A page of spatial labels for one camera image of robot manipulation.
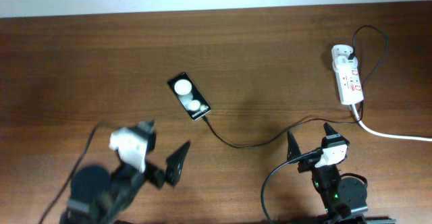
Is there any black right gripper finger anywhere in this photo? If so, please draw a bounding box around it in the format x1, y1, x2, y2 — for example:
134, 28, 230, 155
287, 131, 302, 162
323, 122, 337, 136

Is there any white power strip cord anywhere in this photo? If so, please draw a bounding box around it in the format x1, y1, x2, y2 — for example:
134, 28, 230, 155
350, 103, 432, 142

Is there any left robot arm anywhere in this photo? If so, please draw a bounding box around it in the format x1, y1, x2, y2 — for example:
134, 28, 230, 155
59, 121, 190, 223

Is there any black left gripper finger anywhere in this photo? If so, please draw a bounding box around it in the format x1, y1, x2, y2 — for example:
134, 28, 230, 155
136, 119, 155, 134
165, 141, 190, 187

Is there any black right camera cable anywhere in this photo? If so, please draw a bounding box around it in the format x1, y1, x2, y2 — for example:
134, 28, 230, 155
260, 148, 323, 224

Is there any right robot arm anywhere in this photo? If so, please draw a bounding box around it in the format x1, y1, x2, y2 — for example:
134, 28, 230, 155
287, 123, 368, 223

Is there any black USB charging cable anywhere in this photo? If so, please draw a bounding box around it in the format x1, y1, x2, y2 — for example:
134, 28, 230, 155
201, 25, 389, 149

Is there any black camera cable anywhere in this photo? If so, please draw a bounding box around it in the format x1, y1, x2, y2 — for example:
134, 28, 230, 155
260, 148, 323, 224
37, 124, 102, 224

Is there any black left camera cable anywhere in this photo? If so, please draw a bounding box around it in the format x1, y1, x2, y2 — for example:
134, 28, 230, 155
37, 124, 102, 224

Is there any white USB charger adapter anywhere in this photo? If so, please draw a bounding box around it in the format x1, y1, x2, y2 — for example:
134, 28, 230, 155
331, 45, 358, 68

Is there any black smartphone with bubble wallpaper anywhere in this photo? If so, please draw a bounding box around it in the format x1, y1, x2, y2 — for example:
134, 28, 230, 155
167, 72, 211, 121

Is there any white power strip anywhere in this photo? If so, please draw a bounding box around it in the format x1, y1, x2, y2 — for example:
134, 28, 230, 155
332, 56, 364, 105

